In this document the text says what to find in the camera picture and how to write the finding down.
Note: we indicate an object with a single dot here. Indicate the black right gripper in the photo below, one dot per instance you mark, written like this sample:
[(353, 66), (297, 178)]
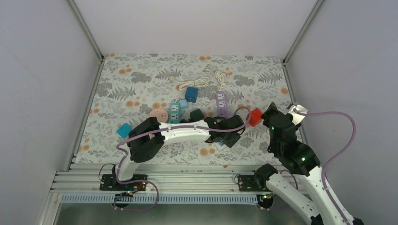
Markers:
[(271, 109)]

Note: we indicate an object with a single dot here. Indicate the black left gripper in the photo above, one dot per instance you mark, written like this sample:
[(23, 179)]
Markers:
[(230, 143)]

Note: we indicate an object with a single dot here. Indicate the red cube socket adapter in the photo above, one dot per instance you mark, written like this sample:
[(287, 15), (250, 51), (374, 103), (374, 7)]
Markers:
[(255, 119)]

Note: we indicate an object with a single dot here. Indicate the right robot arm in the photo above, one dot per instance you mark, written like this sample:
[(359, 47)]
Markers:
[(322, 207)]

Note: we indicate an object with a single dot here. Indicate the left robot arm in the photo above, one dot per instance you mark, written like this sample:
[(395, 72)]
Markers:
[(144, 141)]

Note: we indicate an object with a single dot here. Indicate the light blue small plug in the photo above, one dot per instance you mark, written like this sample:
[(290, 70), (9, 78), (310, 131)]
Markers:
[(183, 104)]

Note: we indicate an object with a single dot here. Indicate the blue flat square plug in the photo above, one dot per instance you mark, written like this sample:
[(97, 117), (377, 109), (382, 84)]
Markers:
[(124, 129)]

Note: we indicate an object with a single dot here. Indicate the white multicolour power strip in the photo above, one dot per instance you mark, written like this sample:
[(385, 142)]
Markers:
[(219, 145)]

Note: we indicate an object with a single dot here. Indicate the purple power strip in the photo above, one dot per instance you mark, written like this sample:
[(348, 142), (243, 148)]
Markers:
[(221, 103)]

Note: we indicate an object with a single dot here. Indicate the dark green cube socket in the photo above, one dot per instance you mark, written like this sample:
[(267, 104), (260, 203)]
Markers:
[(196, 115)]

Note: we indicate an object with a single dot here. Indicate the dark blue cube socket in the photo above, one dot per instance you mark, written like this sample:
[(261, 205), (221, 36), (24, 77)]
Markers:
[(191, 94)]

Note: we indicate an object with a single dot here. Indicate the teal power strip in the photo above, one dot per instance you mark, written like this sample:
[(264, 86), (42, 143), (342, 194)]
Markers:
[(174, 116)]

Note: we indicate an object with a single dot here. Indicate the pink round power socket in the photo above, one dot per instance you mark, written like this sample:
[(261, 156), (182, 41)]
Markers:
[(160, 114)]

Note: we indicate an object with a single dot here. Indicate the floral patterned table mat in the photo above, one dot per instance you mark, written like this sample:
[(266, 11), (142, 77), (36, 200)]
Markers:
[(132, 85)]

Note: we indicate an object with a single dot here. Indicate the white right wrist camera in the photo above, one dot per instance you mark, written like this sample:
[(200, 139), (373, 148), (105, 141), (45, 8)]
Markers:
[(298, 113)]

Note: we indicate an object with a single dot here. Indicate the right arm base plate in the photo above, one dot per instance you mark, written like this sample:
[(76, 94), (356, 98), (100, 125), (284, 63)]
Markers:
[(252, 183)]

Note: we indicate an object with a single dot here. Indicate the blue slotted cable duct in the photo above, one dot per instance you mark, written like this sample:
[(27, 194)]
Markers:
[(162, 198)]

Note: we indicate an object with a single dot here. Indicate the aluminium rail base frame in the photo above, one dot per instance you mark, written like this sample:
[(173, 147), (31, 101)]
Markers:
[(169, 179)]

